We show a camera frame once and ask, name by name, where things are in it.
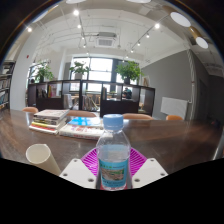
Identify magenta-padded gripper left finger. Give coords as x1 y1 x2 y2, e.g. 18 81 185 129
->
59 148 100 190

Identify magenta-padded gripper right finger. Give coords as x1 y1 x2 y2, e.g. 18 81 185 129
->
128 148 169 190

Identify clear blue-capped water bottle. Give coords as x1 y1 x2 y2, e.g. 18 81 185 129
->
95 113 132 191

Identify cream ceramic mug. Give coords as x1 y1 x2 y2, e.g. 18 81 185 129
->
25 143 62 177

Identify blue-covered book stack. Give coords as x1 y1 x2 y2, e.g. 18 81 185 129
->
59 116 105 140

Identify stack of books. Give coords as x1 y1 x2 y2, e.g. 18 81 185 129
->
28 108 71 135

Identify low dark shelf unit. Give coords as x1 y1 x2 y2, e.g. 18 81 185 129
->
27 79 156 118

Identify person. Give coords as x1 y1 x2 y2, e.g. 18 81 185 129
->
121 86 133 100

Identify small white-potted plant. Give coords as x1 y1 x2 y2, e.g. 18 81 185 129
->
69 61 90 81

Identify large dark-potted plant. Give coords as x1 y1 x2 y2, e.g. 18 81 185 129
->
115 60 144 85

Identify bushy potted plant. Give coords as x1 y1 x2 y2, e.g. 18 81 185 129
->
33 61 54 84

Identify tall dark bookshelf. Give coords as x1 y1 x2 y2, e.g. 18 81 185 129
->
0 59 17 113

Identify ceiling air conditioner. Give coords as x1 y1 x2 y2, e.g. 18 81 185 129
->
95 32 118 48

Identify ceiling lights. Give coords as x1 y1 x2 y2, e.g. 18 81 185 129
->
26 0 209 54

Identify white wall radiator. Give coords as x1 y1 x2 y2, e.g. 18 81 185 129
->
160 96 189 120

